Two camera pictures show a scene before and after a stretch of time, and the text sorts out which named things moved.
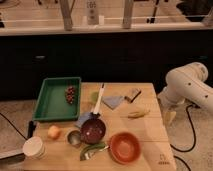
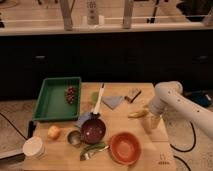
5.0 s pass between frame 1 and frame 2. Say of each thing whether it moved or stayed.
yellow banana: stayed
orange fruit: stayed
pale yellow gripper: moved
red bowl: stayed
